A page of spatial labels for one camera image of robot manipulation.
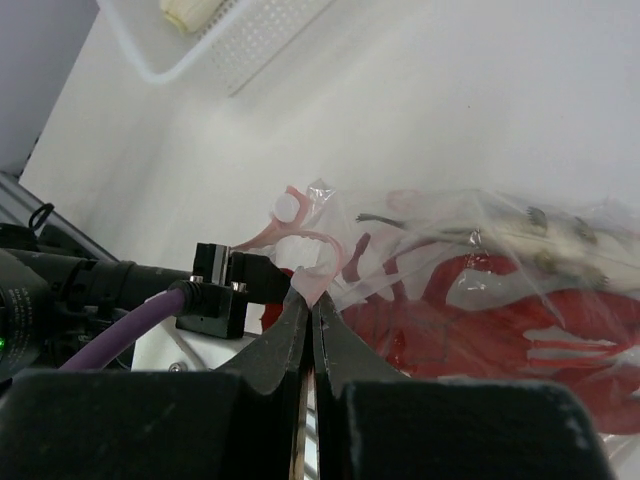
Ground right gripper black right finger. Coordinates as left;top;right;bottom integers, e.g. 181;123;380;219
311;296;615;479

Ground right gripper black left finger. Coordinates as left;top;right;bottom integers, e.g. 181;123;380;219
1;291;309;479

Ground red fake lobster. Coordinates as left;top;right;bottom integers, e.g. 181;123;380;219
259;254;640;436

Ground clear zip top bag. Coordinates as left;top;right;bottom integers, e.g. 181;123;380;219
232;177;640;441

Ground fake grey fish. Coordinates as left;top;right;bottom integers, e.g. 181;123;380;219
356;206;639;293

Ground fake green leek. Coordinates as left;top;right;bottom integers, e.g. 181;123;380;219
159;0;223;33

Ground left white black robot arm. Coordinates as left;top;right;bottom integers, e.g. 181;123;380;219
1;222;190;382

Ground translucent white plastic basket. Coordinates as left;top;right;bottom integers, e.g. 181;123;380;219
98;0;332;95

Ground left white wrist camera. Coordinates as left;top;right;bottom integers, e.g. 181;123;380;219
172;243;290;340

